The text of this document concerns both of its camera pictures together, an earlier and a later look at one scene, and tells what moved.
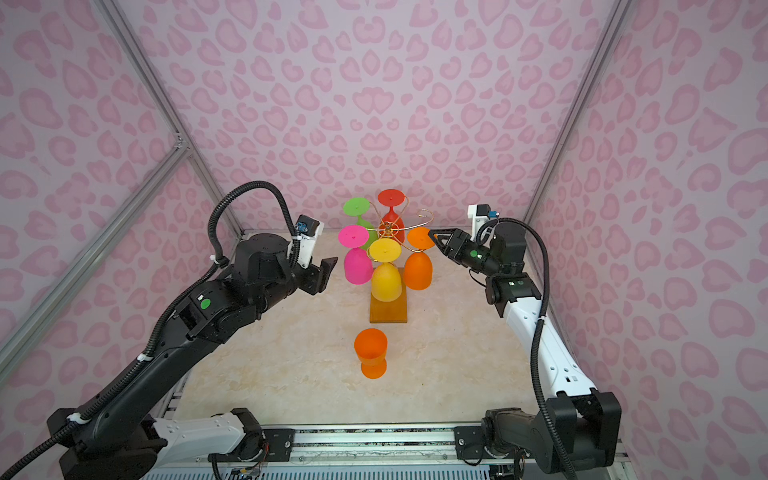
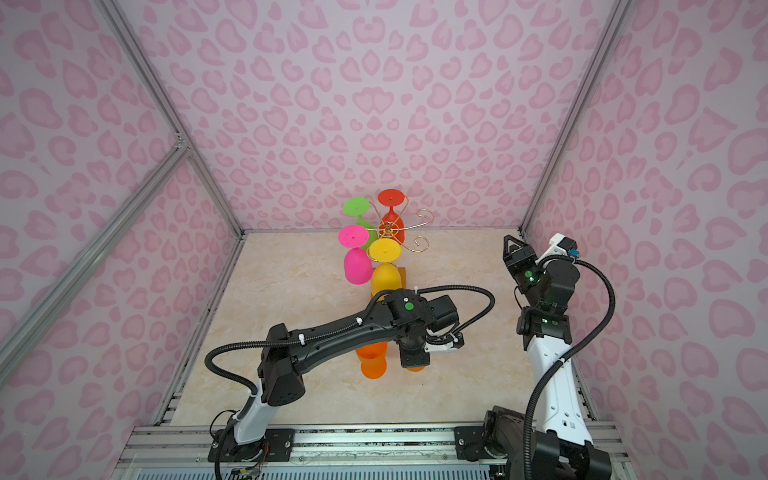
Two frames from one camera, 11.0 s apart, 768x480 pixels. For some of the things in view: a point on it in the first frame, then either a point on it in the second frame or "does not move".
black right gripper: x=460 y=242 → x=523 y=258
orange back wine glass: x=371 y=346 does not move
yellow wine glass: x=386 y=284 does not move
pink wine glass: x=358 y=265 does not move
